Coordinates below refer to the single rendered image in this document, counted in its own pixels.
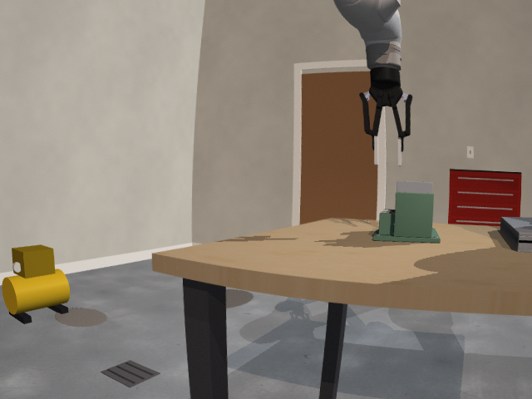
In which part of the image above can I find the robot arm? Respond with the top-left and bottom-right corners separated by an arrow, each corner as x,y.
333,0 -> 401,71

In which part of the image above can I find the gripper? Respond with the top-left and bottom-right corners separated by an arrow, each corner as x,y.
359,66 -> 412,166

